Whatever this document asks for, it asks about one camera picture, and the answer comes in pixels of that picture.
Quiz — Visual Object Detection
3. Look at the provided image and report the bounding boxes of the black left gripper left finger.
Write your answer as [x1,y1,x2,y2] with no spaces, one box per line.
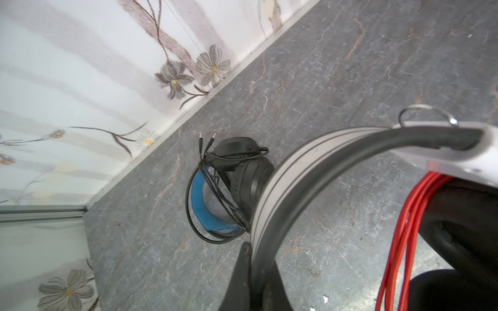
[219,242,252,311]

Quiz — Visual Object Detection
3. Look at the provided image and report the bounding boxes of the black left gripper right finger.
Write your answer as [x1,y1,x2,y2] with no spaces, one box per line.
[262,264,292,311]

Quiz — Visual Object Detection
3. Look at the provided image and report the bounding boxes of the black over-ear headphones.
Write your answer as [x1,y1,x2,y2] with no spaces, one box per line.
[185,137,275,245]

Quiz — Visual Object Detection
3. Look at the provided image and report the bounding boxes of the red headphone cable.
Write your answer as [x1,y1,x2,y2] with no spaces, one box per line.
[375,172,454,311]

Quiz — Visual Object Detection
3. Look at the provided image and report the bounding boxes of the white over-ear headphones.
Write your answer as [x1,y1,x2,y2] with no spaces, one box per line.
[249,113,497,310]

